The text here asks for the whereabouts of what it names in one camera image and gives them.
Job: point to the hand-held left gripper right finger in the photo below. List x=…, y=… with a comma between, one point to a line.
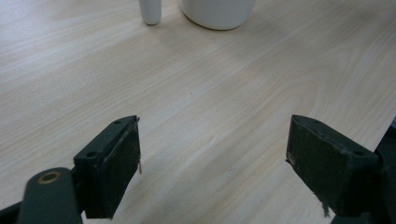
x=327, y=168

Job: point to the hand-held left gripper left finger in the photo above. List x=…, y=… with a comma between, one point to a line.
x=107, y=174

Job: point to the white cup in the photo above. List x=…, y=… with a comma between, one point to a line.
x=218, y=12

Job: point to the white rounded tube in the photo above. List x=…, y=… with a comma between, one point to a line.
x=150, y=11

